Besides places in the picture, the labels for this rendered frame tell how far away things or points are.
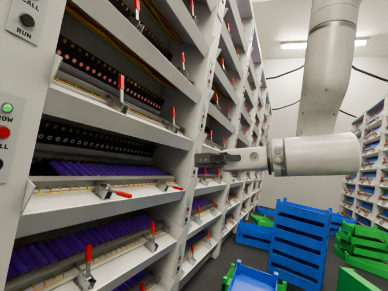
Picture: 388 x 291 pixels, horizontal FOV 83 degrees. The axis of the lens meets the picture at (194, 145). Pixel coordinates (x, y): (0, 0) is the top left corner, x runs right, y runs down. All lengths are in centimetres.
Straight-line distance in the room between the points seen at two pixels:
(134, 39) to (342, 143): 49
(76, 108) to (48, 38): 12
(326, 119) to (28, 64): 58
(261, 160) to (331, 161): 13
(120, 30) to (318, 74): 42
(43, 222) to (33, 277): 15
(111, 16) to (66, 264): 54
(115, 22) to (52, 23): 15
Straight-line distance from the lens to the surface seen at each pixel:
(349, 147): 49
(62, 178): 52
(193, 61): 101
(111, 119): 52
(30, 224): 46
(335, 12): 58
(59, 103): 44
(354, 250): 248
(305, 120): 60
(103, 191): 54
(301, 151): 48
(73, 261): 63
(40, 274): 59
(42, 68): 42
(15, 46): 40
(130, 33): 58
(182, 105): 96
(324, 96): 53
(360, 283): 145
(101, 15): 53
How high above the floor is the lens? 64
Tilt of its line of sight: 4 degrees up
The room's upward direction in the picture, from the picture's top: 9 degrees clockwise
